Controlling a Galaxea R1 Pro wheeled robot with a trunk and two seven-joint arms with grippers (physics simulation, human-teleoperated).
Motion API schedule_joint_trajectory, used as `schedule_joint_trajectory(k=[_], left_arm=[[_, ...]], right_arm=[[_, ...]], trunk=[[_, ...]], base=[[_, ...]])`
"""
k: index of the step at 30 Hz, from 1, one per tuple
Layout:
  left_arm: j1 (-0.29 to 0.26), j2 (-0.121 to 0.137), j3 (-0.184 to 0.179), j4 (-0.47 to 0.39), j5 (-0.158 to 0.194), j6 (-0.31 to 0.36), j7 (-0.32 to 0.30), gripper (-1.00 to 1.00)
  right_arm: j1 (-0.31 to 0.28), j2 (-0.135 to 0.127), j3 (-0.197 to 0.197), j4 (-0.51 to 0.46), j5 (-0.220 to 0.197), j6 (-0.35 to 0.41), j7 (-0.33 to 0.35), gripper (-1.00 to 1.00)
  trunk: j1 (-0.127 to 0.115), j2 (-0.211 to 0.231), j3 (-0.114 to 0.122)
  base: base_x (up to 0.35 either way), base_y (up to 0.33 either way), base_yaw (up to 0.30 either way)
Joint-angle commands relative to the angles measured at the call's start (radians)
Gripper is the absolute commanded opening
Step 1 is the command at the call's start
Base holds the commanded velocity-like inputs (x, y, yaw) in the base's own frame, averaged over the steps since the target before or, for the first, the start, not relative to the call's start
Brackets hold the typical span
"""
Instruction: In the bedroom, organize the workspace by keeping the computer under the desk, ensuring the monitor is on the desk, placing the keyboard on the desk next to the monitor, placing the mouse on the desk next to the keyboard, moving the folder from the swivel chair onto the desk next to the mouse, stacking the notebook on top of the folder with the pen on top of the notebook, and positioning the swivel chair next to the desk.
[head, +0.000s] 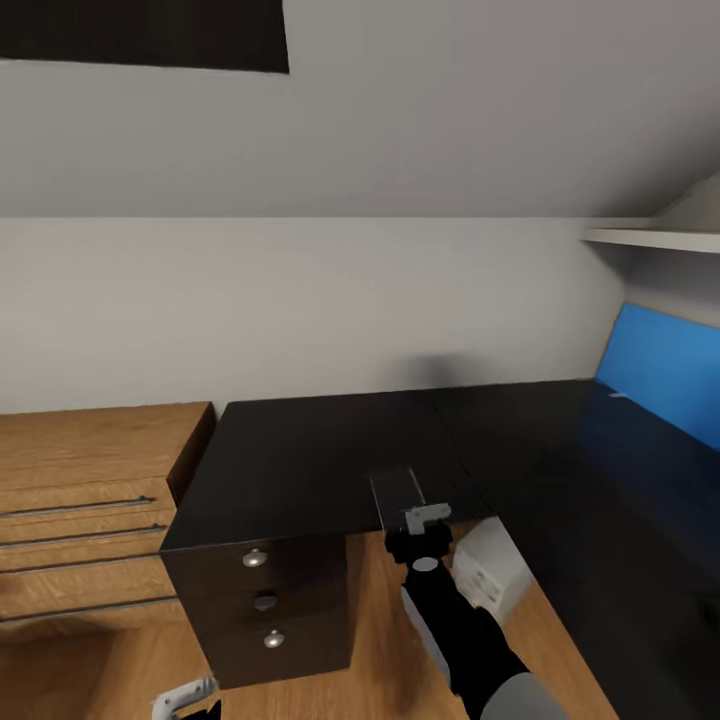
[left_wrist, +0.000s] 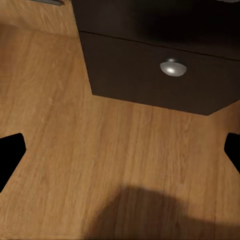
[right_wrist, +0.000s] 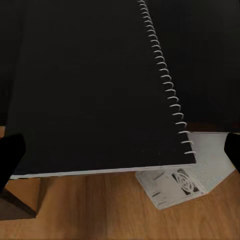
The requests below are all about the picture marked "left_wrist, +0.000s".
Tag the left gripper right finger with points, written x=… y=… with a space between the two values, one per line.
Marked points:
x=232 y=149

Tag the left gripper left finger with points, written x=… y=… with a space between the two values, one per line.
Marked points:
x=12 y=149

